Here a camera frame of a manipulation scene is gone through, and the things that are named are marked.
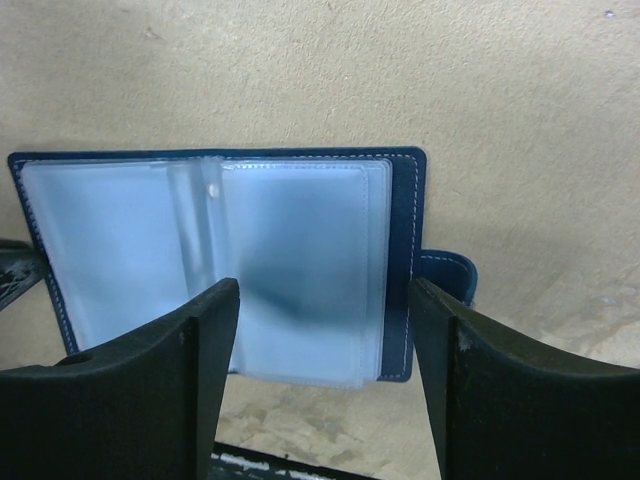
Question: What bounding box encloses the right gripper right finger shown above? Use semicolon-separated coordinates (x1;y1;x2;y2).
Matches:
409;278;639;479

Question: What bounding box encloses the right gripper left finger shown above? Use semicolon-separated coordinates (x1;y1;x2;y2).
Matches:
1;278;240;479

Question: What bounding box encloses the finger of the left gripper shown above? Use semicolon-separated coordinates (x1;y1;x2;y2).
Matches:
0;239;48;310

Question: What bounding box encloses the blue leather card holder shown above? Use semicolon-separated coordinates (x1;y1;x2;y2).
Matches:
7;146;478;388

